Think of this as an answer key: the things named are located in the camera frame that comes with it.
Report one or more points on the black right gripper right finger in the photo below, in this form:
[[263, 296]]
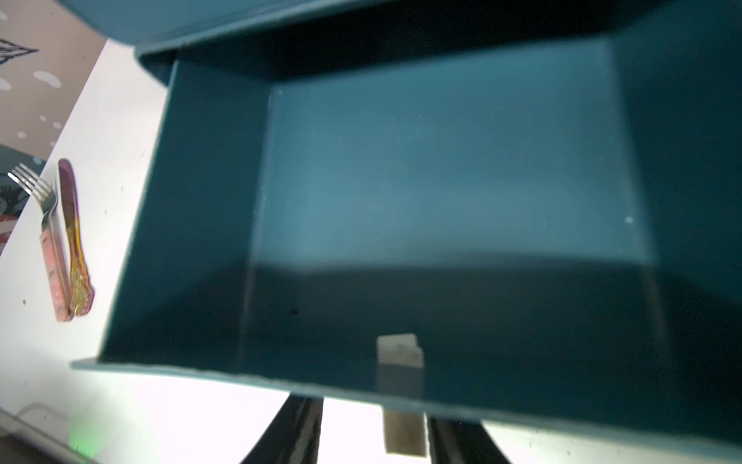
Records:
[[453, 442]]

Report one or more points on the silver fork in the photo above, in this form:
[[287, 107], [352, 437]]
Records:
[[44, 194]]

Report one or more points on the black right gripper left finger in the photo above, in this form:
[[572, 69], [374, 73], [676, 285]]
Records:
[[293, 436]]

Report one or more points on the teal drawer cabinet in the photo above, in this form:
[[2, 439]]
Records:
[[524, 211]]

